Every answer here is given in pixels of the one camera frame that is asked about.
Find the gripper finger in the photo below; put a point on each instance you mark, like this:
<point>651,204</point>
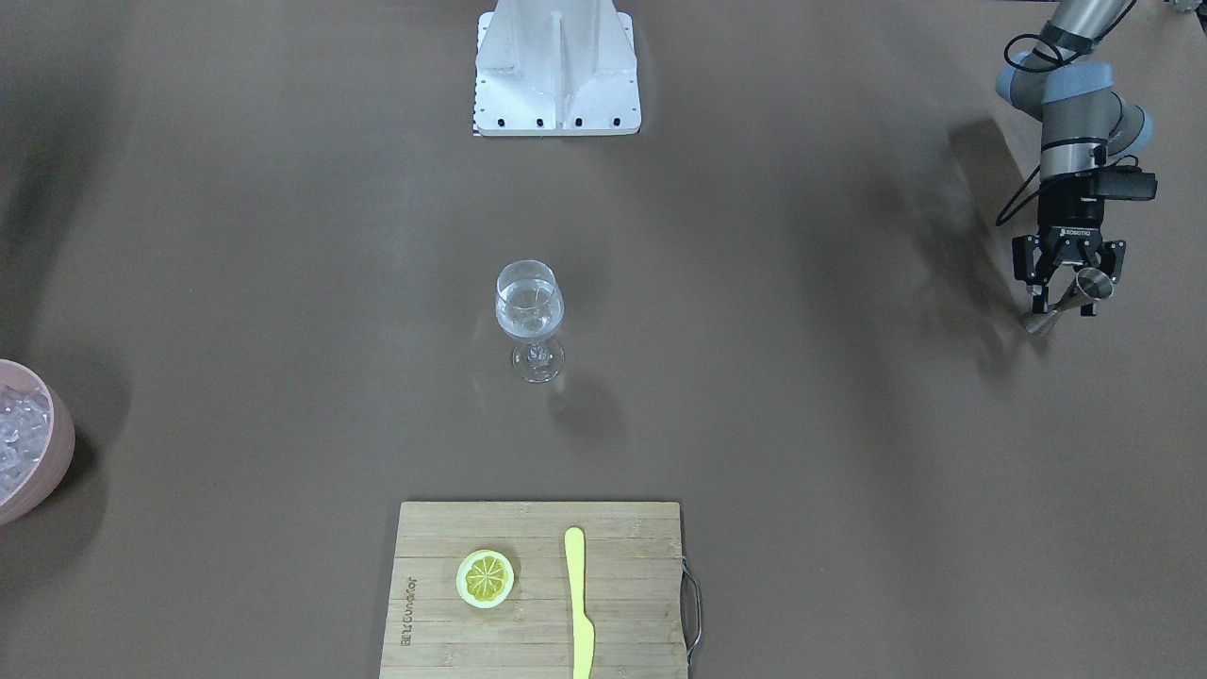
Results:
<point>1032,269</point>
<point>1098,281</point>

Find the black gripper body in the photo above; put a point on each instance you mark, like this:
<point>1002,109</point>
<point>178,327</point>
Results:
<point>1066,213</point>

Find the steel double jigger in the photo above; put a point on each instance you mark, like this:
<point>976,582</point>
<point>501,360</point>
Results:
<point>1041,324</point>

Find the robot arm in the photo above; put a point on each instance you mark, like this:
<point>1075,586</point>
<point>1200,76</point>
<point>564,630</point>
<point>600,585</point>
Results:
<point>1090,139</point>

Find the clear wine glass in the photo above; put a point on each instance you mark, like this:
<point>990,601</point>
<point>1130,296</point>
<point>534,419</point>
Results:
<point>529,308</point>

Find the pink bowl of ice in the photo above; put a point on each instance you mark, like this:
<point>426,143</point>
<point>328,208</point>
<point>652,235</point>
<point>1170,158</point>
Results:
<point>38,441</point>

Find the bamboo cutting board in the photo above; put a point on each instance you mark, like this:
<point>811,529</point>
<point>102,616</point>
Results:
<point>636,573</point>

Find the yellow plastic knife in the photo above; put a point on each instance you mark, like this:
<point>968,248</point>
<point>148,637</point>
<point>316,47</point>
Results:
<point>583,630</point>

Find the yellow lemon slice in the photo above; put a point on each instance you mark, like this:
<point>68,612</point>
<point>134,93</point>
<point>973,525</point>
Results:
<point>484,579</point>

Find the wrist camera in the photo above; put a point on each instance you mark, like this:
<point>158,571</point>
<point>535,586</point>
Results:
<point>1124,183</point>

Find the white camera column base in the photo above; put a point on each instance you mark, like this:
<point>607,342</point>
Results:
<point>555,69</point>

